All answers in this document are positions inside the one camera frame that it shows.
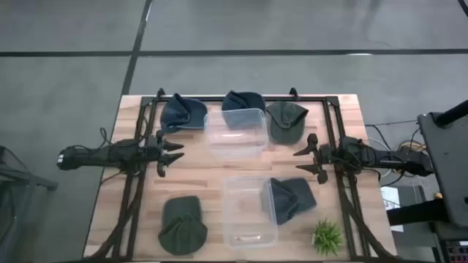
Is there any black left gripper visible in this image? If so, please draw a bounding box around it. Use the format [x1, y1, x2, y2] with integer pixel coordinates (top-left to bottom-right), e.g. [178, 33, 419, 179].
[146, 129, 186, 179]

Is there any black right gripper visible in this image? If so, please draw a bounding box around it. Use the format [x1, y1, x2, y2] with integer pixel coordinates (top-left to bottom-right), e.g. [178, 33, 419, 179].
[292, 132, 333, 186]

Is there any blue denim cap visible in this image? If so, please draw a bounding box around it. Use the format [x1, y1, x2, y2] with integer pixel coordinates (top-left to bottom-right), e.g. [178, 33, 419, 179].
[159, 92, 208, 134]

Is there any olive green cap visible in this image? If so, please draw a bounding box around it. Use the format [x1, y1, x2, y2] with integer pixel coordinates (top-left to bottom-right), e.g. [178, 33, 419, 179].
[157, 195, 208, 256]
[265, 100, 310, 145]

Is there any clear plastic container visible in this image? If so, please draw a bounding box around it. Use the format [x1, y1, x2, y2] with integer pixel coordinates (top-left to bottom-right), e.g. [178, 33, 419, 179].
[222, 175, 279, 250]
[203, 107, 270, 162]

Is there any dark grey cap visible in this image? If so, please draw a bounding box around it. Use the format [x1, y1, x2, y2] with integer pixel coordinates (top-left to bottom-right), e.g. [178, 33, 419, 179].
[260, 177, 318, 226]

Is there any small artificial green plant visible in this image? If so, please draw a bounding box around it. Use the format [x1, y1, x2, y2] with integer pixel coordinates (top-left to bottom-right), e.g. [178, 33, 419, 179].
[311, 218, 345, 257]

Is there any navy blue cap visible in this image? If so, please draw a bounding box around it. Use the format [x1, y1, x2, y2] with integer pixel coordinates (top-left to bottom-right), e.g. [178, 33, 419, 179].
[221, 90, 267, 129]

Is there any white paper sheet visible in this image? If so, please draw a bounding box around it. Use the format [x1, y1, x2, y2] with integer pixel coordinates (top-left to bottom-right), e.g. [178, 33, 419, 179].
[380, 186, 405, 233]

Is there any black standing desk cart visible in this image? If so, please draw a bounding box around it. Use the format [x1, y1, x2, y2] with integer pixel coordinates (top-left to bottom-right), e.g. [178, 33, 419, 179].
[386, 99, 468, 263]

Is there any black device with lights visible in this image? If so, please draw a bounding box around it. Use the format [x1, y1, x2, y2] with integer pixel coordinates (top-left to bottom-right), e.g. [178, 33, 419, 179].
[444, 240, 468, 263]

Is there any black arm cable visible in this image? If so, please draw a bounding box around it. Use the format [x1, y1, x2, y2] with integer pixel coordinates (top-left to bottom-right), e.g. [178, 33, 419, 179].
[97, 126, 115, 148]

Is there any black aluminium table frame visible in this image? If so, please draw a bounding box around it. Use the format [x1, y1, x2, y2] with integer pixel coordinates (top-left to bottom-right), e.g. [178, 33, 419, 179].
[86, 94, 403, 263]

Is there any yellow cable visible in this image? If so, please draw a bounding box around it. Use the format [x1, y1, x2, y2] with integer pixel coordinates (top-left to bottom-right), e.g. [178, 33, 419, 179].
[397, 141, 428, 153]

